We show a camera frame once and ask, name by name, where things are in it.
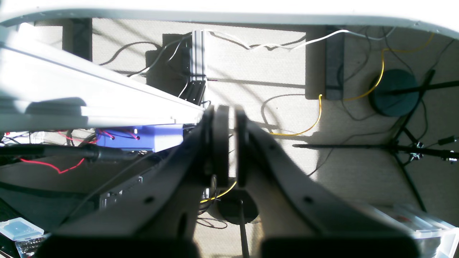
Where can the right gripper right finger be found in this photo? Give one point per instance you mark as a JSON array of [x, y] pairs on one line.
[[301, 218]]

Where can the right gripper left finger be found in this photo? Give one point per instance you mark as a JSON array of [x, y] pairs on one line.
[[158, 218]]

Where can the round black stand base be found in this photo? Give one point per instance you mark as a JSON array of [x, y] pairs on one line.
[[236, 207]]

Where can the blue electronics box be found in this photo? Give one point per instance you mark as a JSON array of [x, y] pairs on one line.
[[153, 138]]

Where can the black tripod stand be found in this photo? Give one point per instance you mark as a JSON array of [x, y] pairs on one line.
[[404, 147]]

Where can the clear plastic storage bin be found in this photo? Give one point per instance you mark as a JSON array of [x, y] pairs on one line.
[[434, 237]]

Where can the aluminium frame post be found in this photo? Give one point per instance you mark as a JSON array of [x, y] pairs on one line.
[[198, 64]]

